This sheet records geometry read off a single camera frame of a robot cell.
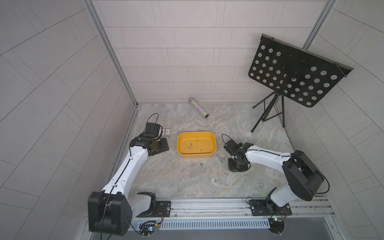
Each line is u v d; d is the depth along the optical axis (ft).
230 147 2.32
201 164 2.84
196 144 3.09
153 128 2.03
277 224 2.16
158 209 2.29
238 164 2.37
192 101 3.78
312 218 2.30
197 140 3.14
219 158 2.89
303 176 1.42
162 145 2.33
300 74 2.27
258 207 2.33
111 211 1.22
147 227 2.26
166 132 3.18
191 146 3.01
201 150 2.99
